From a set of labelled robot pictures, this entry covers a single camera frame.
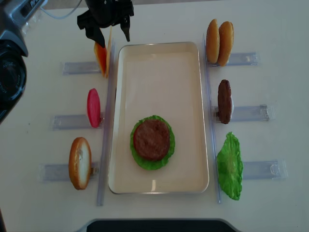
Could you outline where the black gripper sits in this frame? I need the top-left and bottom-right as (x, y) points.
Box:
(77, 0), (134, 47)

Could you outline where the orange cheese slice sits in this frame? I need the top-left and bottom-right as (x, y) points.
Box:
(94, 42), (107, 77)
(105, 27), (112, 78)

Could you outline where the standing orange cheese slice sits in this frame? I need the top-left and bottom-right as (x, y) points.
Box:
(105, 27), (112, 78)

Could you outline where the red tomato slice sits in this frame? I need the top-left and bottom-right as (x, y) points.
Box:
(87, 88), (101, 128)

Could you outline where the clear tomato holder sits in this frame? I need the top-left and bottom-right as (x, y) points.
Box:
(49, 114), (93, 131)

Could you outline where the brown meat patty on burger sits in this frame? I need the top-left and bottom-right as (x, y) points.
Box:
(133, 119), (170, 161)

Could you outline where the white-faced bread slice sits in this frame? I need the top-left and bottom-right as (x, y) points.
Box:
(69, 137), (91, 190)

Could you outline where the standing brown meat patty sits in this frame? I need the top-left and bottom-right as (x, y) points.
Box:
(218, 79), (232, 124)

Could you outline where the green lettuce leaf on burger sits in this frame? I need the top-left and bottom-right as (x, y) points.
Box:
(129, 115), (176, 171)

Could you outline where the clear bread holder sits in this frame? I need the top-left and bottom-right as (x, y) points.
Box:
(38, 161), (100, 182)

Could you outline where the standing green lettuce leaf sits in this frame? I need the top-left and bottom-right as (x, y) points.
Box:
(217, 132), (243, 201)

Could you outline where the clear lettuce holder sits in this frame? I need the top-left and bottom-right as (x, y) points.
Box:
(243, 159), (288, 180)

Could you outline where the cream rectangular tray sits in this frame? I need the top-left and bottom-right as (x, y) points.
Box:
(108, 42), (209, 194)

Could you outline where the far golden bun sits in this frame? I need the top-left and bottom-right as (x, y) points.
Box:
(206, 19), (220, 63)

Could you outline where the golden bun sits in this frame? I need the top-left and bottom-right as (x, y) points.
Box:
(206, 19), (220, 63)
(217, 21), (234, 66)

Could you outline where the near golden bun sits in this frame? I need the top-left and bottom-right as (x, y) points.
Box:
(217, 21), (234, 66)

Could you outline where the clear bun holder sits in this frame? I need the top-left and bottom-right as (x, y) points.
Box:
(207, 51), (262, 67)

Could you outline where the clear patty holder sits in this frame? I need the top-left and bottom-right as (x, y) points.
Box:
(212, 104), (276, 122)

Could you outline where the black device at bottom edge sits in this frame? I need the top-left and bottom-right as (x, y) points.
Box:
(85, 219), (237, 232)

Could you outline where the white cable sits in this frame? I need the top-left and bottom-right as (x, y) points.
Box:
(38, 0), (84, 20)

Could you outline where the right long clear rail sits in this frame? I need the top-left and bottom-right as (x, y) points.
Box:
(203, 33), (222, 204)

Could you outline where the long clear rail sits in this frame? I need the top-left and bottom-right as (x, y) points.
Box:
(203, 33), (222, 204)
(97, 39), (117, 206)

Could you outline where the left long clear rail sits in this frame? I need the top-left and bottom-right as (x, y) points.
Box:
(97, 39), (117, 206)

